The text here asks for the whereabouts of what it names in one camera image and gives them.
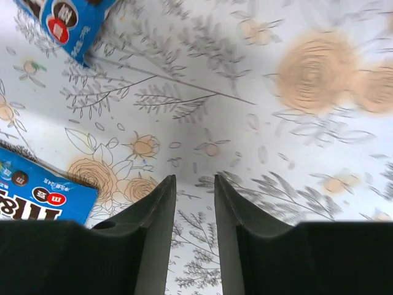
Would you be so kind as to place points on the blue m&m bag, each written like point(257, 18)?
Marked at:
point(72, 24)
point(29, 191)

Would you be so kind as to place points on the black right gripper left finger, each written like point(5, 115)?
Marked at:
point(125, 254)

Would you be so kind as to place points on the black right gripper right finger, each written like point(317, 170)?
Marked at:
point(260, 254)

